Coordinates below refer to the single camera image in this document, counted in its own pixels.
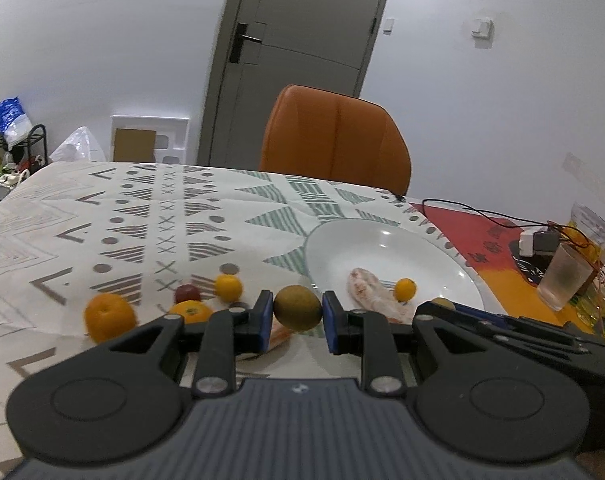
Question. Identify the brown cardboard sheet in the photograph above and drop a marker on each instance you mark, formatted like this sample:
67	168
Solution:
135	145

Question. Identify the orange chair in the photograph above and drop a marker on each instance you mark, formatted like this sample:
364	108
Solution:
332	135

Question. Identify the clear drinking glass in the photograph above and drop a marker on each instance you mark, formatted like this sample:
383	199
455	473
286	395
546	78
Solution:
564	277

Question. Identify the black metal rack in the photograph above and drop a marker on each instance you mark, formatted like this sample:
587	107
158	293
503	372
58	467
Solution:
35	132

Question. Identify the white power strip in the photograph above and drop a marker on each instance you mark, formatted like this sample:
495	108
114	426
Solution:
527	242

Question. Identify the red plum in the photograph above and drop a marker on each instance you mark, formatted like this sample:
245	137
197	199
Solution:
187	292

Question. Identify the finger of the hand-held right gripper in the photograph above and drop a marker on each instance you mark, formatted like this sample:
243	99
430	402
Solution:
477	316

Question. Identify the small orange kumquat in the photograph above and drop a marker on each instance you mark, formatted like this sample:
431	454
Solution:
405	290
228	287

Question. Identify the white wall switch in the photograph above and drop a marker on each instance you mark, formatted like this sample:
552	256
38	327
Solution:
388	25
482	27

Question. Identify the green round fruit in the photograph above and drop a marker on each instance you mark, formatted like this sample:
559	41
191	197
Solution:
297	308
442	302

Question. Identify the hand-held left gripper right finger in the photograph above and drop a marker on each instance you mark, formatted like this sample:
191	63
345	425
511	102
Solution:
331	325

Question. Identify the patterned white tablecloth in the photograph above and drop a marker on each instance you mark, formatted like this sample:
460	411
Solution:
182	200

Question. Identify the blue plastic bag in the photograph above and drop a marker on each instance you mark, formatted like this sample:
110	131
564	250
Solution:
11	120

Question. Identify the clear snack pouch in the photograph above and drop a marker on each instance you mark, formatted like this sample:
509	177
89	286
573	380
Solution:
589	225

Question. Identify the large orange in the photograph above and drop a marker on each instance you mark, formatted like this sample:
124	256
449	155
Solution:
190	310
110	317

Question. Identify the grey door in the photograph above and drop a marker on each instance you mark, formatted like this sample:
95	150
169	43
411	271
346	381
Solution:
302	35

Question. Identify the white foam packaging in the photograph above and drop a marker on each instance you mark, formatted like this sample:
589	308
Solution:
175	132

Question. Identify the white plastic bag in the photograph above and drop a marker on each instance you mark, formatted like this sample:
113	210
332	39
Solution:
80	147

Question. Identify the peeled citrus segment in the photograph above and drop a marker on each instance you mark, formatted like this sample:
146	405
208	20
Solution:
278	341
370	292

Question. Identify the red orange table mat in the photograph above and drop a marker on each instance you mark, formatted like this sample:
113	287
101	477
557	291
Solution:
472	240

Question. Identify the black power adapter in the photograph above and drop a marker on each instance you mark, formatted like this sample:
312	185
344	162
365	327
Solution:
548	242

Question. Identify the white plate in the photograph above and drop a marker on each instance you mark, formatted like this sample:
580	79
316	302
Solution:
382	250

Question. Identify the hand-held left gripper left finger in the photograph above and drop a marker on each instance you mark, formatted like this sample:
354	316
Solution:
266	317

